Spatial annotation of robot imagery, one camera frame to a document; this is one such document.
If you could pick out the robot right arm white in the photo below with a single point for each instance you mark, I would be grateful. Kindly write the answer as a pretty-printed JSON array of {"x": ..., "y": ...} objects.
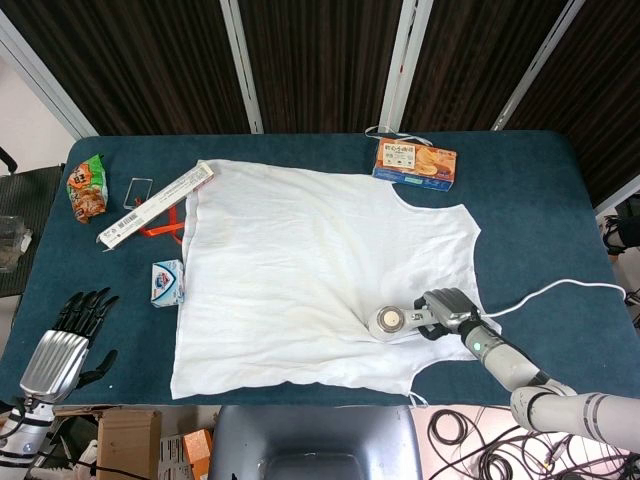
[{"x": 505, "y": 362}]

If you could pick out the black equipment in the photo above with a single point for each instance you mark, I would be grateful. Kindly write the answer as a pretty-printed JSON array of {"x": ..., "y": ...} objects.
[{"x": 625, "y": 225}]

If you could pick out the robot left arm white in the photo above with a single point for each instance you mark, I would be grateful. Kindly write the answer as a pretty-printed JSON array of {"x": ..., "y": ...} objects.
[{"x": 20, "y": 440}]

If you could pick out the teal table cover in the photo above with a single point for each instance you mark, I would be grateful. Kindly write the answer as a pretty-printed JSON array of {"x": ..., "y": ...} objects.
[{"x": 300, "y": 145}]

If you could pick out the orange blue cookie box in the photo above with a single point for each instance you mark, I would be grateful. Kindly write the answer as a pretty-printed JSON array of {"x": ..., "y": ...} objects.
[{"x": 415, "y": 162}]

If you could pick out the blue white tissue pack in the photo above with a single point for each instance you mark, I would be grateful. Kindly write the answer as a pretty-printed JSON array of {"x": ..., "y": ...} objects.
[{"x": 167, "y": 282}]

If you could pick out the white partition post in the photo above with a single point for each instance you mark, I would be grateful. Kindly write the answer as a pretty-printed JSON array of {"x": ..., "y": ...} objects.
[
  {"x": 405, "y": 65},
  {"x": 535, "y": 70},
  {"x": 45, "y": 80},
  {"x": 242, "y": 65}
]

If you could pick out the small orange box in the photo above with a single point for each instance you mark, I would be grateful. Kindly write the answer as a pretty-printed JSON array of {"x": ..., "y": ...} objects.
[{"x": 197, "y": 450}]

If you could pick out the black mesh chair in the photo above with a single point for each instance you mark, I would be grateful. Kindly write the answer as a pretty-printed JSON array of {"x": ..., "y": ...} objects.
[{"x": 25, "y": 195}]

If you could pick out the white sleeveless shirt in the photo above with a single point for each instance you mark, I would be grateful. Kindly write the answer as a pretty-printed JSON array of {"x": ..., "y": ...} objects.
[{"x": 280, "y": 280}]

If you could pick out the white printed carton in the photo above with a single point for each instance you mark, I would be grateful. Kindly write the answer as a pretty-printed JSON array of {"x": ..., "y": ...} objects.
[{"x": 172, "y": 457}]

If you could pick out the brown cardboard box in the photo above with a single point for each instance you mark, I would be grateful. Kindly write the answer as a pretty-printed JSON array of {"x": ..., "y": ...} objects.
[{"x": 130, "y": 445}]

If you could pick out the white handheld steamer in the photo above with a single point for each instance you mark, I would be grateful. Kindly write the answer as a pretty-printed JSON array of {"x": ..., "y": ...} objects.
[{"x": 387, "y": 326}]

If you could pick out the long white cardboard box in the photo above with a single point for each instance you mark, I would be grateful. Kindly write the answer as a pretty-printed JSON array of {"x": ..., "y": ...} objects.
[{"x": 155, "y": 202}]

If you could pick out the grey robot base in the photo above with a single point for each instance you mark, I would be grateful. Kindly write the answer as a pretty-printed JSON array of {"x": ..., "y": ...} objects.
[{"x": 315, "y": 440}]

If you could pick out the white ribbon loop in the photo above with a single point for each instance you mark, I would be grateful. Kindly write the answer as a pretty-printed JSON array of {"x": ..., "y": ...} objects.
[{"x": 400, "y": 134}]

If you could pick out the robot right hand silver black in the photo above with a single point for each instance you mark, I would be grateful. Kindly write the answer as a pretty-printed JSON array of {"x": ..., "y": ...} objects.
[{"x": 452, "y": 307}]

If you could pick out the white ribbon strands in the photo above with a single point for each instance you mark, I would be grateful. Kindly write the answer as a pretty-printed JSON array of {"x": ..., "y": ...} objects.
[{"x": 417, "y": 398}]

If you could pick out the robot left hand silver black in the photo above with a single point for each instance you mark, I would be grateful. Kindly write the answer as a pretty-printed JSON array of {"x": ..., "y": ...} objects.
[{"x": 57, "y": 360}]

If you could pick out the clear plastic rectangle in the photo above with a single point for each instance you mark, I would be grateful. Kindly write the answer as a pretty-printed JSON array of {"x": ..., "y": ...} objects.
[{"x": 137, "y": 192}]

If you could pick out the green orange snack bag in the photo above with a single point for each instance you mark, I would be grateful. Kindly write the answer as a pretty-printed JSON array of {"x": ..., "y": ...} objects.
[{"x": 89, "y": 190}]

